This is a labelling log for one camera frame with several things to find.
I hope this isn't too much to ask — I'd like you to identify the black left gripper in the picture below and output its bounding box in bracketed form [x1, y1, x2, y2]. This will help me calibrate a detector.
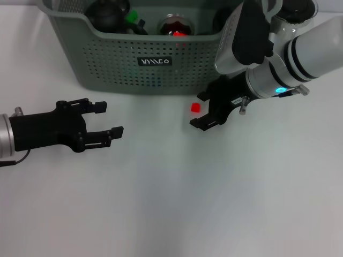
[9, 97, 125, 154]

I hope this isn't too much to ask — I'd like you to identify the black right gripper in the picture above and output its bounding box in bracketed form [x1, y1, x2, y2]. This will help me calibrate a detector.
[189, 71, 254, 132]

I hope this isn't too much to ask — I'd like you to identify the green rectangular building brick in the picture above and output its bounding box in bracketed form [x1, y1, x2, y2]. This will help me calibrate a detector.
[124, 10, 139, 24]

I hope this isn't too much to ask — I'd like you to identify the grey perforated storage basket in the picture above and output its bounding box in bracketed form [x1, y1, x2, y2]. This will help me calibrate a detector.
[40, 0, 284, 96]

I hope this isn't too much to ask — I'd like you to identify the black round teapot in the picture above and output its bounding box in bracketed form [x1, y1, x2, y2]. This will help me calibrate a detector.
[85, 0, 131, 33]

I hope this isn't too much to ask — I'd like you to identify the glass teapot black lid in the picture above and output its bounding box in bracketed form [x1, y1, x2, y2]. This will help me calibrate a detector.
[270, 0, 319, 38]

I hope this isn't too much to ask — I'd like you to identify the right wrist camera housing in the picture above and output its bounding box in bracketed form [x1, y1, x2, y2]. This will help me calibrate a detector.
[214, 0, 274, 75]

